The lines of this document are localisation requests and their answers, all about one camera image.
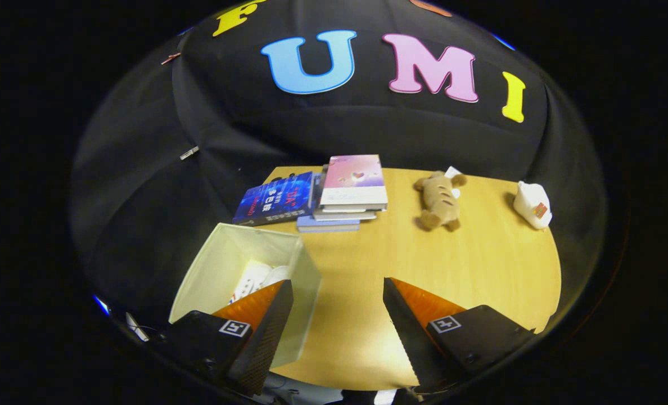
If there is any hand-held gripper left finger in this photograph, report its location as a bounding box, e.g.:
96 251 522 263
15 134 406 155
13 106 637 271
163 280 295 397

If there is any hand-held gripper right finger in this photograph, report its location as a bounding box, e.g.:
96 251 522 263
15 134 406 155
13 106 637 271
382 277 537 393

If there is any white canvas shoe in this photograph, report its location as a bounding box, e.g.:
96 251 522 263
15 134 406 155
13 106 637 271
230 259 273 305
261 265 293 289

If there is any pale green fabric storage box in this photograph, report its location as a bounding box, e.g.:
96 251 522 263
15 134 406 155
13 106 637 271
169 223 323 369

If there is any light blue book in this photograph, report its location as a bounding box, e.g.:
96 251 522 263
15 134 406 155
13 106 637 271
296 215 362 233

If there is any brown plush toy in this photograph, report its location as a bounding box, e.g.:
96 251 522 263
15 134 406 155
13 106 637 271
413 166 468 232

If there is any dark blue book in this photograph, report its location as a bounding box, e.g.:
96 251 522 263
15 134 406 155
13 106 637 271
232 172 315 227

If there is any pink cover book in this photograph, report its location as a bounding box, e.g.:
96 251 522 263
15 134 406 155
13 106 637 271
319 155 389 212

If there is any black backdrop cloth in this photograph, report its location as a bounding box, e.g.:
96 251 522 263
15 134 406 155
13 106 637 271
70 0 607 338

